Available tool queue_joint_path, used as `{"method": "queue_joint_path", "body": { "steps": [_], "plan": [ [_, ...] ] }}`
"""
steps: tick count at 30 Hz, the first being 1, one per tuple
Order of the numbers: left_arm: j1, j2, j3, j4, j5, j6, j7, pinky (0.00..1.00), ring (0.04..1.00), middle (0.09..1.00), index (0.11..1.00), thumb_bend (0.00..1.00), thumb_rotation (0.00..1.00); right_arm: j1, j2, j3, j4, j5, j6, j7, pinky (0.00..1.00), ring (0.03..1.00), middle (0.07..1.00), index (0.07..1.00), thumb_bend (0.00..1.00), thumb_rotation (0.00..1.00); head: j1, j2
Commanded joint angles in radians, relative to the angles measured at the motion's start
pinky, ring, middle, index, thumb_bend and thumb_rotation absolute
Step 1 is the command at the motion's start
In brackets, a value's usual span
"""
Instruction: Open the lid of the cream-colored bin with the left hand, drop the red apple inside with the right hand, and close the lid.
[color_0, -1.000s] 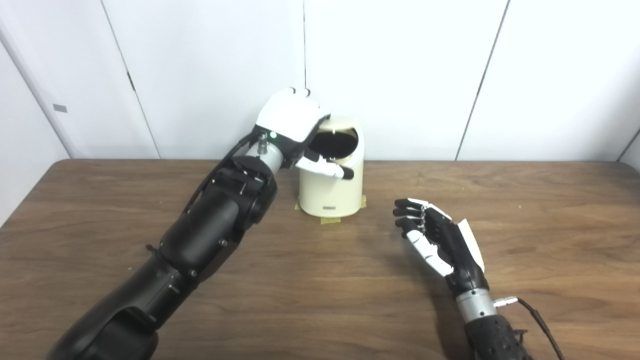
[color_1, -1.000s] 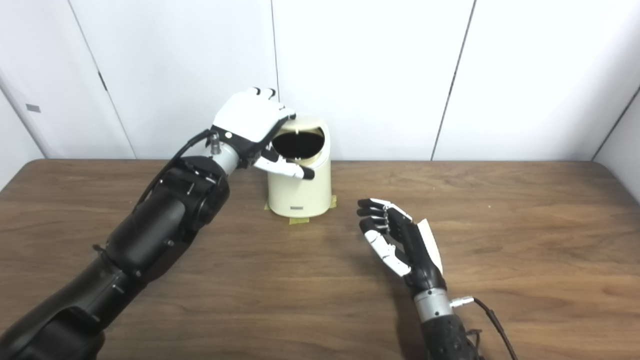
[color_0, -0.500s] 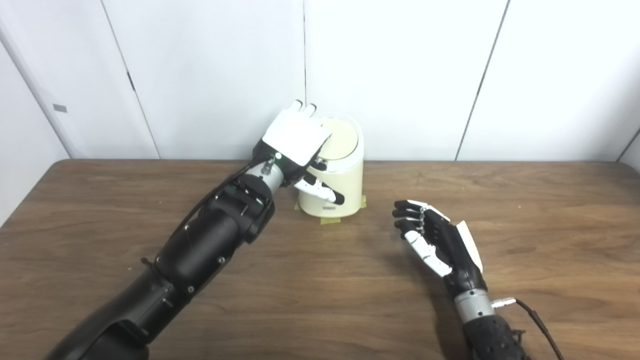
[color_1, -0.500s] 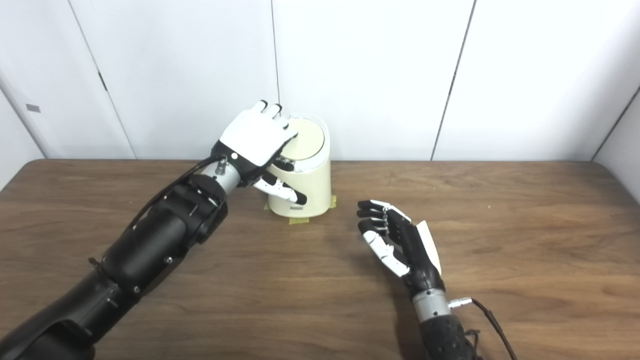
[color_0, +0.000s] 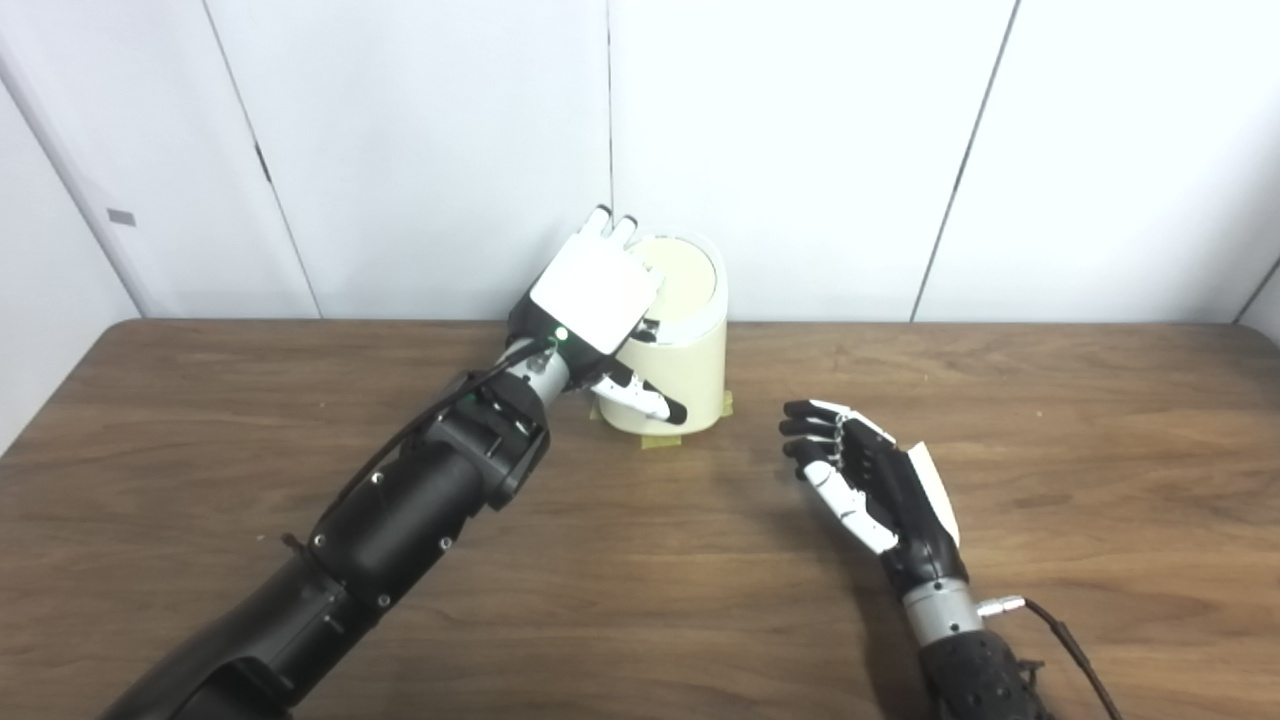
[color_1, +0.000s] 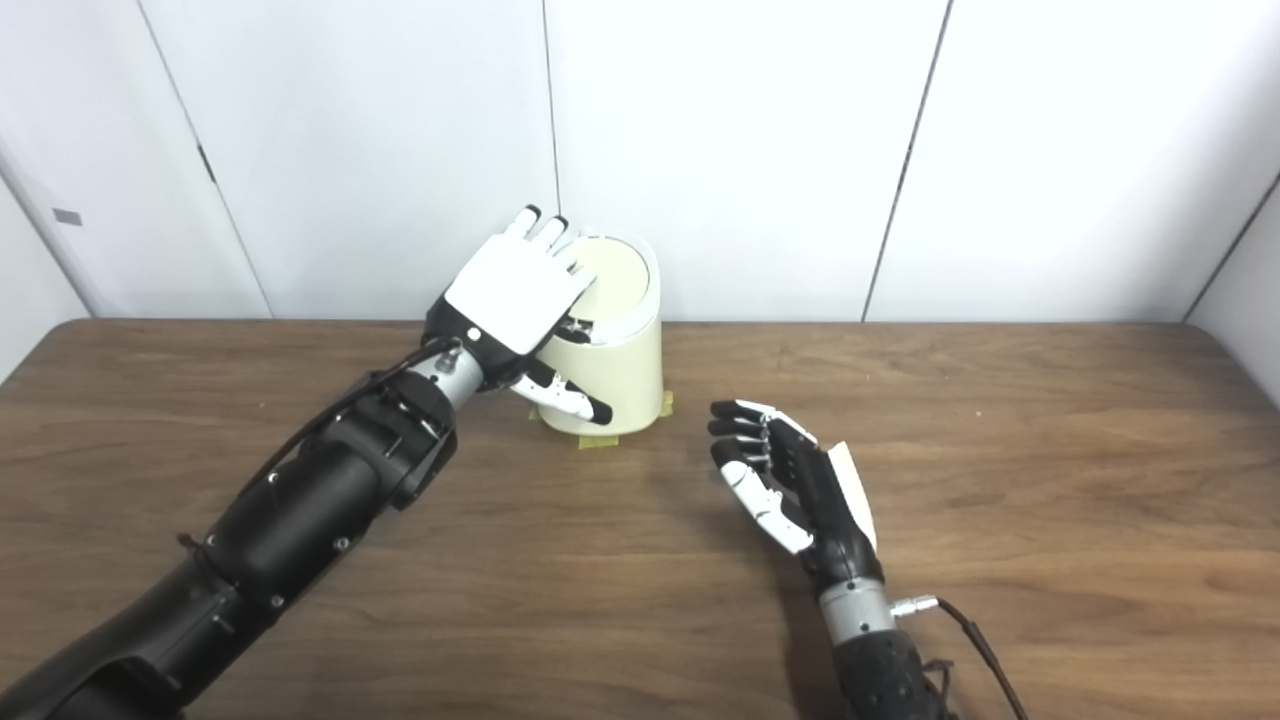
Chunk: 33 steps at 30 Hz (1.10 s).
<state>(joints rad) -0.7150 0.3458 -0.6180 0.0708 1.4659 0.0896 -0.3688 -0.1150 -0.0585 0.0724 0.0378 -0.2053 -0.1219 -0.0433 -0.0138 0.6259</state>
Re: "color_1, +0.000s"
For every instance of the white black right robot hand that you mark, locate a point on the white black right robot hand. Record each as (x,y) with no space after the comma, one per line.
(820,500)

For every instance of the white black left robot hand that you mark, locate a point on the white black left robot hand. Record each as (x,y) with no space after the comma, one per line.
(515,290)

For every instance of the cream round bin lid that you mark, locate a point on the cream round bin lid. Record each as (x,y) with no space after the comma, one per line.
(615,280)

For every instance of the cream-colored bin body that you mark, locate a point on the cream-colored bin body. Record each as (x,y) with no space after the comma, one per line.
(625,375)

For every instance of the black wall panel hinge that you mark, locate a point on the black wall panel hinge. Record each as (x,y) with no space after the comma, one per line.
(206,165)

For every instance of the small grey wall label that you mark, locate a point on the small grey wall label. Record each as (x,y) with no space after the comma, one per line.
(67,217)

